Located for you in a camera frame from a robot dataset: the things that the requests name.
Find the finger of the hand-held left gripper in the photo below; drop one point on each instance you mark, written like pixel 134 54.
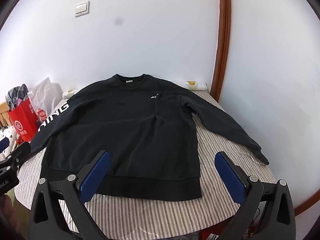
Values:
pixel 20 153
pixel 4 146

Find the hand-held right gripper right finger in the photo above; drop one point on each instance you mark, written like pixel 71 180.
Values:
pixel 228 173

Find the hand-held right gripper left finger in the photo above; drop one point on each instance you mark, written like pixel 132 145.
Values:
pixel 96 172

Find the black long-sleeve sweatshirt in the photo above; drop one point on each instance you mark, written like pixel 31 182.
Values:
pixel 125 130

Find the person's left hand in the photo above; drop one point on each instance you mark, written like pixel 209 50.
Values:
pixel 5 211

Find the white spotted cloth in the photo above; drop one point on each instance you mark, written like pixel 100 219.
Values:
pixel 7 133

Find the wooden chair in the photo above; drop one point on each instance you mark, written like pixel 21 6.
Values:
pixel 3 116

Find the red paper shopping bag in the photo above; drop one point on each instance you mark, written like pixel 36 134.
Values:
pixel 23 120

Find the striped bed mattress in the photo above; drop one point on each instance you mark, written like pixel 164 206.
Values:
pixel 220 135

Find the dark plaid cloth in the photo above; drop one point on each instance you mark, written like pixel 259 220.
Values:
pixel 17 95

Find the white plastic bag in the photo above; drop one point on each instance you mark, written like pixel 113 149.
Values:
pixel 46 93

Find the rolled white yellow-print mat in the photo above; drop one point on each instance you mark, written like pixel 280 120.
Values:
pixel 195 86

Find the brown wooden door frame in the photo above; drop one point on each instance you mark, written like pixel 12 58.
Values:
pixel 221 42
pixel 307 182

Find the white wall light switch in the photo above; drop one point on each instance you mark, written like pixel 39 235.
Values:
pixel 82 8

